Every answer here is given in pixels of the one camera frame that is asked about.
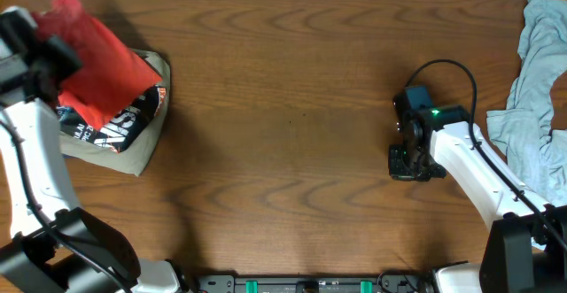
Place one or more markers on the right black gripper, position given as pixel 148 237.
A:
pixel 400 166

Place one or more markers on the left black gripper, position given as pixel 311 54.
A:
pixel 54 61

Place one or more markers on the red printed t-shirt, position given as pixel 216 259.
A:
pixel 112 76

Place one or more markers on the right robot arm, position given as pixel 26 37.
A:
pixel 526 247

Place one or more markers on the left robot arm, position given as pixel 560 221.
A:
pixel 56 245

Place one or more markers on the black printed folded shirt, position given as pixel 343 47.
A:
pixel 119 133

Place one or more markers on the grey t-shirt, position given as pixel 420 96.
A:
pixel 535 152

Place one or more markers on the beige folded garment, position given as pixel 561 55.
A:
pixel 136 157

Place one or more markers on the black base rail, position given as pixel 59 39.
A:
pixel 390 281

